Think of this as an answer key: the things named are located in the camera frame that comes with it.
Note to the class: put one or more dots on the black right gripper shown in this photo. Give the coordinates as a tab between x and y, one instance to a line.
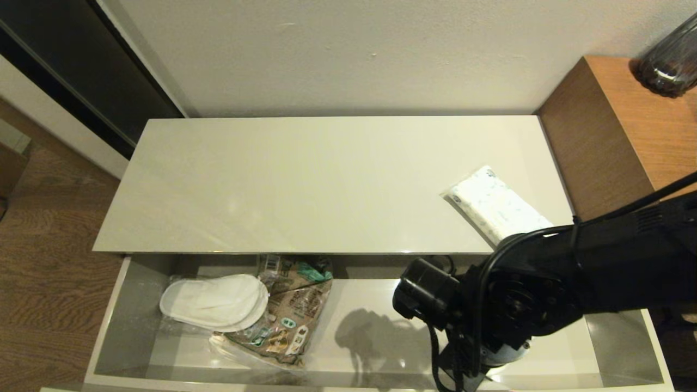
463	365

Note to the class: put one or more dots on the white soft tissue pack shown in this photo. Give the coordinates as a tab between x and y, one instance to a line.
490	204

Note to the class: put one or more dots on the white slippers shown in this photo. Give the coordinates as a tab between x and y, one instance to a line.
212	299
509	354

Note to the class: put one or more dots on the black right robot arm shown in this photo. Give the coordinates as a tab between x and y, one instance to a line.
599	261

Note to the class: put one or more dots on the brown printed snack bag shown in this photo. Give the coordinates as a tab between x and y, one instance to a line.
299	305

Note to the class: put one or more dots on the brown wooden side cabinet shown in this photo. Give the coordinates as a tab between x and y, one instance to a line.
615	136

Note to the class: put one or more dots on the dark glass vase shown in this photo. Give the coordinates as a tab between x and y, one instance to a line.
672	62

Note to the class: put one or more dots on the dark door panel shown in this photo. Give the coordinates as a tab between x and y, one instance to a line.
81	54

